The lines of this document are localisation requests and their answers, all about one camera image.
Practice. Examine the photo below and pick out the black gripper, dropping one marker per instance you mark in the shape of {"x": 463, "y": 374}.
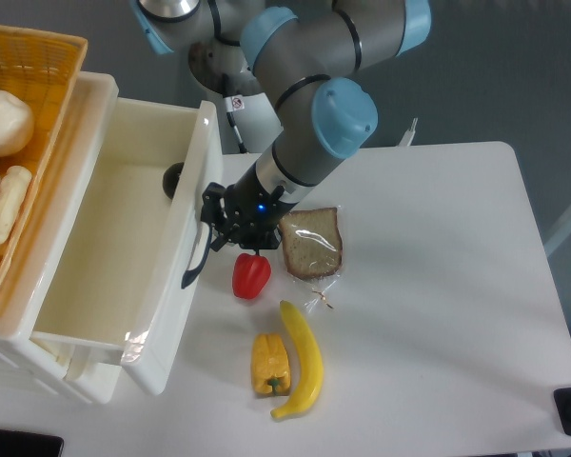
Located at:
{"x": 244, "y": 214}

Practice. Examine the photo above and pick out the white top drawer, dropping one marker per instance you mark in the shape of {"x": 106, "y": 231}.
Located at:
{"x": 117, "y": 294}

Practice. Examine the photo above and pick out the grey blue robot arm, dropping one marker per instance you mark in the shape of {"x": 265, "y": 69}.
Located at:
{"x": 304, "y": 69}

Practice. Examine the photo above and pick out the black ball in drawer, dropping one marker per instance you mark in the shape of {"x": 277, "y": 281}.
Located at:
{"x": 171, "y": 178}

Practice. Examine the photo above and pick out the white plastic drawer cabinet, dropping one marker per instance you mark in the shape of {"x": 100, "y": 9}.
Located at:
{"x": 27, "y": 363}

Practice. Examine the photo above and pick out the red bell pepper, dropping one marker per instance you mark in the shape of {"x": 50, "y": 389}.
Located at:
{"x": 250, "y": 275}

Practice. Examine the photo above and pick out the bagged brown bread slice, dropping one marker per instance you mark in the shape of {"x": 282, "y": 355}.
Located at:
{"x": 313, "y": 252}

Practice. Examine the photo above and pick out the yellow bell pepper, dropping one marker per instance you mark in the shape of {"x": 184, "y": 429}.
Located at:
{"x": 269, "y": 366}

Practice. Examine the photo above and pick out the yellow banana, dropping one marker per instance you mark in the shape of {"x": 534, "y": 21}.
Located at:
{"x": 311, "y": 379}

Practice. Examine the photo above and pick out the beige twisted bread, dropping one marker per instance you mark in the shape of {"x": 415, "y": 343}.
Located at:
{"x": 13, "y": 190}

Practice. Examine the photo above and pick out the round white bread bun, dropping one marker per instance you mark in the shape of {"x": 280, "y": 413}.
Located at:
{"x": 16, "y": 124}

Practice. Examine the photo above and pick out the orange plastic basket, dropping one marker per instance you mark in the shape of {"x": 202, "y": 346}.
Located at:
{"x": 40, "y": 68}

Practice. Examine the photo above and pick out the black device bottom left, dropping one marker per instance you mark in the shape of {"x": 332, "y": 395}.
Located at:
{"x": 14, "y": 443}

